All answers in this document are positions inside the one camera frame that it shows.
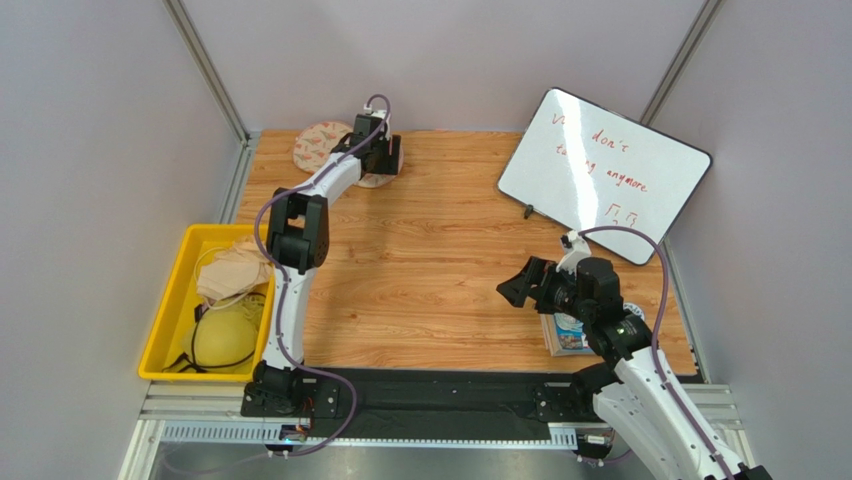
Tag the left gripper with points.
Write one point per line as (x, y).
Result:
(391, 163)

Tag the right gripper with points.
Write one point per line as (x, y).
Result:
(535, 287)

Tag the floral mesh laundry bag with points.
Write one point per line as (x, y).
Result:
(313, 147)

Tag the beige bra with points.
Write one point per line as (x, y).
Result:
(225, 272)

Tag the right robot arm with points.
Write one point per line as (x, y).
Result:
(632, 389)

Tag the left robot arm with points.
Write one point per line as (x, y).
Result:
(297, 244)

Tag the yellow bra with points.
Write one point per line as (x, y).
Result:
(223, 341)

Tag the blue illustrated book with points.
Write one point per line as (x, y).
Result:
(563, 335)

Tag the whiteboard with red writing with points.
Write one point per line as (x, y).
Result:
(588, 168)

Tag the yellow plastic bin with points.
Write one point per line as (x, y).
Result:
(175, 326)

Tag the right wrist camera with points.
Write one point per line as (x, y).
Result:
(575, 249)

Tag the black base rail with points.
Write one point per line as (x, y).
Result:
(408, 405)

